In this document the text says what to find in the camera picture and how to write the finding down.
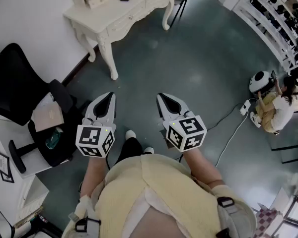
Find white cable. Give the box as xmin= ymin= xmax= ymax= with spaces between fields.
xmin=214 ymin=113 xmax=248 ymax=167

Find person's right forearm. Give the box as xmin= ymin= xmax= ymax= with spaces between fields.
xmin=182 ymin=148 xmax=224 ymax=191

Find white boxy appliance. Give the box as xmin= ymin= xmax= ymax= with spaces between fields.
xmin=0 ymin=199 xmax=16 ymax=238

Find black office chair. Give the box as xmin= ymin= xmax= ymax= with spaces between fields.
xmin=0 ymin=43 xmax=78 ymax=175

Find person's grey harness strap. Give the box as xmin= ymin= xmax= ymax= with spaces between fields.
xmin=215 ymin=195 xmax=239 ymax=238
xmin=69 ymin=196 xmax=101 ymax=233

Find white low cabinet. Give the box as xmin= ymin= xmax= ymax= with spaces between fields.
xmin=14 ymin=176 xmax=51 ymax=223

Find person's left grey harness strap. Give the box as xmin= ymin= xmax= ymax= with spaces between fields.
xmin=69 ymin=196 xmax=101 ymax=233

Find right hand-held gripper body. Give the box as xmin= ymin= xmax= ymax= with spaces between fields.
xmin=163 ymin=110 xmax=208 ymax=153

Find black cable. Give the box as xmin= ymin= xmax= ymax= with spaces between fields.
xmin=205 ymin=103 xmax=244 ymax=131

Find person's right grey harness strap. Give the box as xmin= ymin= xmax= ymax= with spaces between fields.
xmin=215 ymin=195 xmax=239 ymax=238

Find black stand legs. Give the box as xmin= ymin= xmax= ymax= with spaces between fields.
xmin=169 ymin=0 xmax=192 ymax=28

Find white shelf with black gear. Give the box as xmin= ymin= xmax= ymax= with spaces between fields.
xmin=231 ymin=0 xmax=298 ymax=75

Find person's left white shoe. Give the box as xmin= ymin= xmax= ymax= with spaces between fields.
xmin=125 ymin=129 xmax=137 ymax=141

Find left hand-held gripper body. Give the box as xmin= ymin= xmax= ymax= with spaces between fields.
xmin=75 ymin=117 xmax=116 ymax=159

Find black framed glass panel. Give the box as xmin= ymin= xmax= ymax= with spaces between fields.
xmin=269 ymin=109 xmax=298 ymax=164

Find black framed picture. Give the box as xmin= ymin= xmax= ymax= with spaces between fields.
xmin=0 ymin=171 xmax=15 ymax=184
xmin=0 ymin=150 xmax=11 ymax=177

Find white power strip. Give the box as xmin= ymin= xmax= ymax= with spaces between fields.
xmin=239 ymin=100 xmax=252 ymax=117

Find person's pale yellow top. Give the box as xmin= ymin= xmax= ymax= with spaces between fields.
xmin=61 ymin=154 xmax=258 ymax=238

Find beige book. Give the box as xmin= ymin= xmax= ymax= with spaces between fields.
xmin=30 ymin=103 xmax=65 ymax=133

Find white round helmet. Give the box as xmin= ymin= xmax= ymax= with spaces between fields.
xmin=249 ymin=70 xmax=273 ymax=94

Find person's black trouser legs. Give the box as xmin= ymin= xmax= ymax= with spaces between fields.
xmin=114 ymin=136 xmax=144 ymax=166

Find white dressing table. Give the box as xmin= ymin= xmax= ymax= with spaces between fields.
xmin=63 ymin=0 xmax=177 ymax=81

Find green packet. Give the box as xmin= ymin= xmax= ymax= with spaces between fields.
xmin=45 ymin=128 xmax=64 ymax=150

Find person's left forearm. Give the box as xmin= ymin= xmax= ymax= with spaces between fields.
xmin=79 ymin=154 xmax=108 ymax=198

